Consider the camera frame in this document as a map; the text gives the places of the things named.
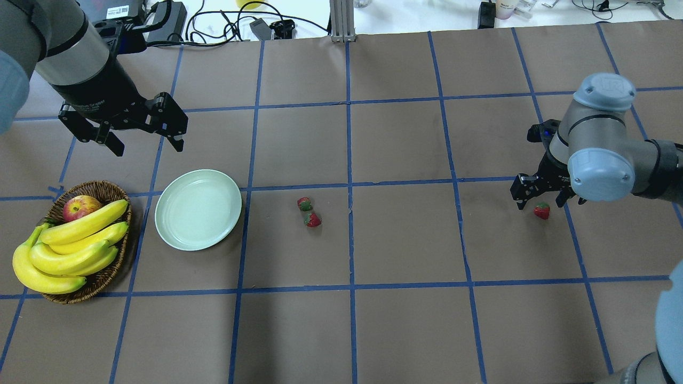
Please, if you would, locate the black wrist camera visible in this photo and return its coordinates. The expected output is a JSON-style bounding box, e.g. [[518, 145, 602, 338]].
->
[[526, 119, 561, 145]]

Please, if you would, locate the yellow banana bunch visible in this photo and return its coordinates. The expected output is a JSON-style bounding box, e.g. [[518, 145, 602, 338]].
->
[[12, 199, 129, 294]]

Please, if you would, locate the black power adapter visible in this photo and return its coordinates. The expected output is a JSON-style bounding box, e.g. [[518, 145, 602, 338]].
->
[[146, 1, 187, 45]]

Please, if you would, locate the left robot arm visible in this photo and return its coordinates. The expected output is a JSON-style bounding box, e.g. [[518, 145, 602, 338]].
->
[[1, 1, 188, 156]]

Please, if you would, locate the red apple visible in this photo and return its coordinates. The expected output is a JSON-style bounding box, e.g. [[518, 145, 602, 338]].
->
[[62, 195, 102, 222]]

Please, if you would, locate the red strawberry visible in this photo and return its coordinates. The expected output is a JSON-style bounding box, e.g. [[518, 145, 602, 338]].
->
[[533, 202, 551, 220], [297, 196, 314, 212], [304, 211, 322, 228]]

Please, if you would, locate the aluminium frame post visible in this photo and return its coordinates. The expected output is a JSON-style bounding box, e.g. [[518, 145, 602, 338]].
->
[[329, 0, 357, 42]]

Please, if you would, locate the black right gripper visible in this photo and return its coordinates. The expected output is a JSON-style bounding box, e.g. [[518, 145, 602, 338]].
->
[[510, 155, 576, 211]]

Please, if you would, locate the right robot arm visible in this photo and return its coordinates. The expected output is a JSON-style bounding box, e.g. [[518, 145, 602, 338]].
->
[[510, 73, 682, 383]]

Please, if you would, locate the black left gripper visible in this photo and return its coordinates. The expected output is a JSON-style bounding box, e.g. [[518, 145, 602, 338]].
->
[[58, 59, 188, 156]]

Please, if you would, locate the woven wicker basket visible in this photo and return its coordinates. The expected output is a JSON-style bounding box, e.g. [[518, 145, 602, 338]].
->
[[37, 180, 133, 305]]

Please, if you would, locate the light green plate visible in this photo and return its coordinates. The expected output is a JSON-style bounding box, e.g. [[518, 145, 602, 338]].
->
[[154, 169, 242, 251]]

